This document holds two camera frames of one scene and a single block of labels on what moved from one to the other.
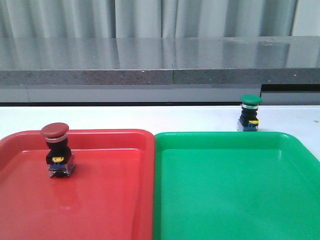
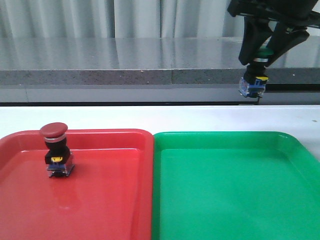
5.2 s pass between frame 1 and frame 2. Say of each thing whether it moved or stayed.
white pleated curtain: stayed
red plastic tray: stayed
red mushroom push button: stayed
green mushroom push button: moved
